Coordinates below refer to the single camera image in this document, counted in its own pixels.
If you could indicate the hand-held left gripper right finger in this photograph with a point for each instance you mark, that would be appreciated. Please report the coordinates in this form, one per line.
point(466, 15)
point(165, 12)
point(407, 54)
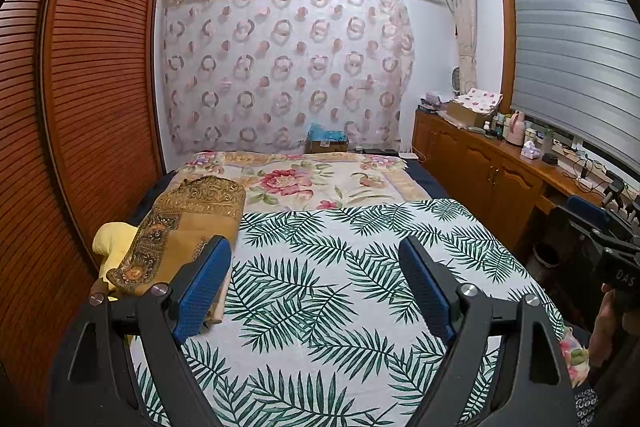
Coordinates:
point(427, 292)

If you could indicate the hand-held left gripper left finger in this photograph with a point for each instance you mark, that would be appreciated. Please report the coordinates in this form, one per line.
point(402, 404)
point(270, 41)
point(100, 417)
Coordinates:
point(200, 292)

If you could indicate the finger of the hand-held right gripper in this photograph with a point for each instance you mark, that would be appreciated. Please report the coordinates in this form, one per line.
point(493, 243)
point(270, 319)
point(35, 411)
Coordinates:
point(631, 217)
point(592, 216)

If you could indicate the brown patterned blanket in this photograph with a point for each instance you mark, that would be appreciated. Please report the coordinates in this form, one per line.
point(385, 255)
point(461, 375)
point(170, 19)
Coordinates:
point(175, 217)

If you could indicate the person's right hand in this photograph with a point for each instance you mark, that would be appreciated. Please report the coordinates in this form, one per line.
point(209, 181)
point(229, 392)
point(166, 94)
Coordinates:
point(607, 332)

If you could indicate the beige folded cloth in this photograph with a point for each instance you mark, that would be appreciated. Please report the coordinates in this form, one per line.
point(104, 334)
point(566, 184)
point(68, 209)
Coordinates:
point(220, 297)

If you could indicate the trash bin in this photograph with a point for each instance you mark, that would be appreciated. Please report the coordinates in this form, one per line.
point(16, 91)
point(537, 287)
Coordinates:
point(546, 256)

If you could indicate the small black box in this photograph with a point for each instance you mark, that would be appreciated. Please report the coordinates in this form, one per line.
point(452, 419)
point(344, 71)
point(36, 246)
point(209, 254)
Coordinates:
point(550, 158)

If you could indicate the green bottle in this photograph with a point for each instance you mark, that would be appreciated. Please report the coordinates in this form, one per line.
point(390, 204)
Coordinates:
point(548, 141)

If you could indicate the tissue pack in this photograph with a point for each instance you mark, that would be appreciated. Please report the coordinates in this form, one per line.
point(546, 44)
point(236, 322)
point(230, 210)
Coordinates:
point(530, 151)

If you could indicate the yellow plush pillow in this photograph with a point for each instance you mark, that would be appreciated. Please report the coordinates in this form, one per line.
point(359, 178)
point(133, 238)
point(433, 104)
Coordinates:
point(112, 247)

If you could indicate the leaf print bedsheet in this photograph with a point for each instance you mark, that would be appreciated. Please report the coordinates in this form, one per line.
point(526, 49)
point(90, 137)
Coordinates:
point(325, 297)

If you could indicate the wooden sideboard cabinet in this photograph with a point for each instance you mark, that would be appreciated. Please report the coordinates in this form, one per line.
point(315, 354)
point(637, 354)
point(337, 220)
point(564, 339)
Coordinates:
point(490, 177)

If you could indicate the pink thermos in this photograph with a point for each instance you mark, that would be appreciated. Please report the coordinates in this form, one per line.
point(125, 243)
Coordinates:
point(516, 127)

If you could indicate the person's patterned dark clothing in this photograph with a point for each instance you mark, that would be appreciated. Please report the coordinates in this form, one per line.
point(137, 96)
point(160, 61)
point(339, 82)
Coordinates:
point(586, 407)

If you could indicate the floral bedsheet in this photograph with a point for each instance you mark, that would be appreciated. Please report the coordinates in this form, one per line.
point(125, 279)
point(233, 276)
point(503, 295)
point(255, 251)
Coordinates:
point(300, 182)

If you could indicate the grey window blind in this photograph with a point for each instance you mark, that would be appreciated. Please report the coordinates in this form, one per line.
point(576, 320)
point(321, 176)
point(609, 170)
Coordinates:
point(575, 57)

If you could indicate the cardboard box with floral cloth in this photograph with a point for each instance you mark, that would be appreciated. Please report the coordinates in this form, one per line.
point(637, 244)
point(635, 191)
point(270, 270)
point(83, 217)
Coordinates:
point(475, 104)

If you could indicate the cardboard box with blue cloth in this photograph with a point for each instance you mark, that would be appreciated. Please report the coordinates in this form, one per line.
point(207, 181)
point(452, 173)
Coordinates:
point(327, 139)

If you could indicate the small desk fan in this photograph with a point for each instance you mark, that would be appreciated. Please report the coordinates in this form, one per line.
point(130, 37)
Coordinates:
point(457, 79)

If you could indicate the small pink box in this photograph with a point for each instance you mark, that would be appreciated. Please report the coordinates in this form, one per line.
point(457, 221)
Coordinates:
point(432, 98)

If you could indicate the beige tied curtain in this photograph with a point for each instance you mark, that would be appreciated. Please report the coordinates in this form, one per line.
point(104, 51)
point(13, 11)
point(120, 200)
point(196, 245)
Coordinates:
point(465, 22)

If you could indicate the circle print sheer curtain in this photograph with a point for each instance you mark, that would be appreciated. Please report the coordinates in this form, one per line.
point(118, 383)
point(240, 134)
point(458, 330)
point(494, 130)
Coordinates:
point(285, 72)

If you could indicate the wooden louvered wardrobe door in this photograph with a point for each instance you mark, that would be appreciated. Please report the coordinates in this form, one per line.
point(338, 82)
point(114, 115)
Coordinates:
point(90, 82)

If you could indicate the wooden window frame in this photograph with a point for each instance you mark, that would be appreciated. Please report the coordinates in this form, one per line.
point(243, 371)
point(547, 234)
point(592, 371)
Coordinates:
point(507, 32)

